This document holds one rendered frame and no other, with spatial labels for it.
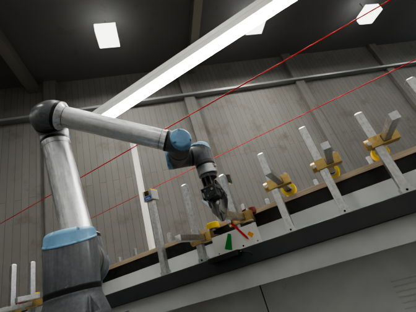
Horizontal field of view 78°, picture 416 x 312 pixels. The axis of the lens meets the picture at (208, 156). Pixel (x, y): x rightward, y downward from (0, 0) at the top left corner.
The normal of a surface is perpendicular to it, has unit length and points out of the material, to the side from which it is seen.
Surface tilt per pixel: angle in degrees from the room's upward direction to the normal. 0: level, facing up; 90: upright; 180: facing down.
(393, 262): 90
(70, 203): 88
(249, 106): 90
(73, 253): 90
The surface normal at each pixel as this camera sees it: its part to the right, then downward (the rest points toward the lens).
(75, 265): 0.48, -0.50
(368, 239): -0.46, -0.25
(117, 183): 0.12, -0.45
